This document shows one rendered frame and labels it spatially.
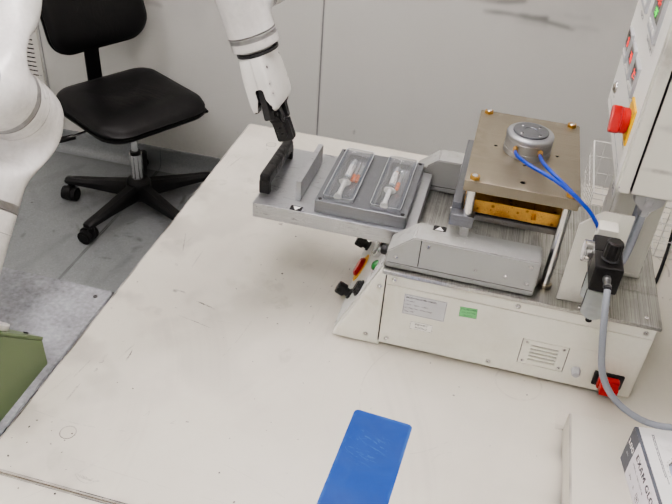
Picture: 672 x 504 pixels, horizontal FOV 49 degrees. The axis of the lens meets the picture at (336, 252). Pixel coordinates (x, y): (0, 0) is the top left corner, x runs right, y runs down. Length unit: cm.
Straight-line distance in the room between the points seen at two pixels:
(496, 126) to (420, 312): 36
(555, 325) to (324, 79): 184
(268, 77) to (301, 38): 160
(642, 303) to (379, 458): 51
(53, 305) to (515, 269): 85
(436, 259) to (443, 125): 169
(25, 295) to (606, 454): 108
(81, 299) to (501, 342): 79
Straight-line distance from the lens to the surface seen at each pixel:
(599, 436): 128
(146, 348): 138
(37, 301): 152
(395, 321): 134
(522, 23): 274
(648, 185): 116
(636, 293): 136
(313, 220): 132
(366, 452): 122
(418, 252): 124
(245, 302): 146
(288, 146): 145
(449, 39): 278
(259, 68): 129
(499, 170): 123
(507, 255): 123
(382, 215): 129
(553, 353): 135
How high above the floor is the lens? 170
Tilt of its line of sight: 36 degrees down
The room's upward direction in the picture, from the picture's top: 5 degrees clockwise
